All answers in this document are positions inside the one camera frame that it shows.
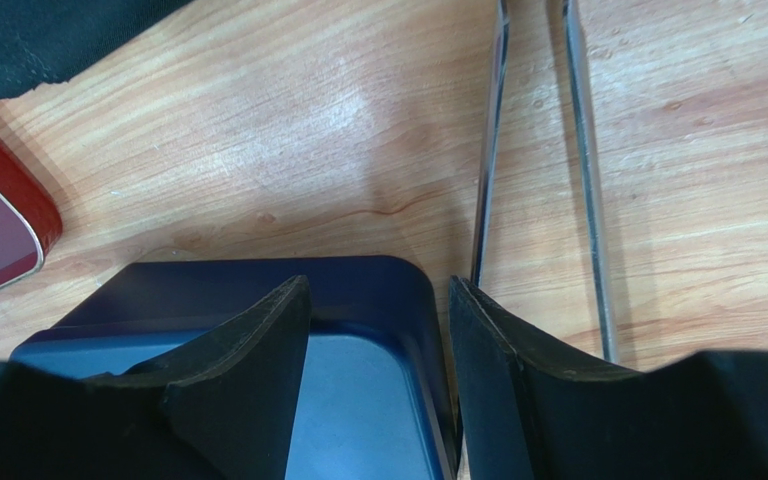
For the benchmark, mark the stainless steel serving tongs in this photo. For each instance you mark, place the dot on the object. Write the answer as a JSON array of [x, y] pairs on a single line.
[[588, 158]]

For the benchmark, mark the black placemat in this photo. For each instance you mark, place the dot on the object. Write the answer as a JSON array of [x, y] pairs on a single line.
[[50, 42]]

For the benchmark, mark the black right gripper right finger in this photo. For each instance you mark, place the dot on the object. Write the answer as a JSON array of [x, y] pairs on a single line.
[[535, 407]]

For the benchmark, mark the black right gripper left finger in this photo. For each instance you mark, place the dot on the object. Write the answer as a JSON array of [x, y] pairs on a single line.
[[220, 406]]

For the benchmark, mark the dark blue box lid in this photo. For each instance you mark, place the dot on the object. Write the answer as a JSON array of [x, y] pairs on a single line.
[[374, 399]]

